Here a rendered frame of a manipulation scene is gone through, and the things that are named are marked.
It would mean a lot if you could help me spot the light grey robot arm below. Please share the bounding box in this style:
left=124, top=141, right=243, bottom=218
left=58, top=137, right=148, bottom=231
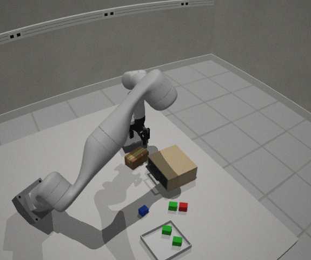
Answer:
left=25, top=69, right=177, bottom=212

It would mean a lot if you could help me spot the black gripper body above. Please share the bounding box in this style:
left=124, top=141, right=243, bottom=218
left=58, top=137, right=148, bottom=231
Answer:
left=133, top=116, right=145, bottom=132

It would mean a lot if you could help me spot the brown cardboard box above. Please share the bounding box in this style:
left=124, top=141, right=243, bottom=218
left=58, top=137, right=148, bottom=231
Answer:
left=124, top=146, right=149, bottom=170

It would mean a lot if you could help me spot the green block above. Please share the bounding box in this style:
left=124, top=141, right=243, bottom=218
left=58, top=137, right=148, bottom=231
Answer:
left=172, top=236, right=182, bottom=246
left=162, top=225, right=172, bottom=235
left=168, top=201, right=177, bottom=211

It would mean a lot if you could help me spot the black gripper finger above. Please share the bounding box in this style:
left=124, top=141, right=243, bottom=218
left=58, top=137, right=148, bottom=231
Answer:
left=129, top=125, right=134, bottom=139
left=135, top=126, right=150, bottom=146

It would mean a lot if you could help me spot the blue block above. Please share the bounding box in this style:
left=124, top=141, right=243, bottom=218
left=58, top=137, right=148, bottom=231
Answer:
left=138, top=205, right=149, bottom=217

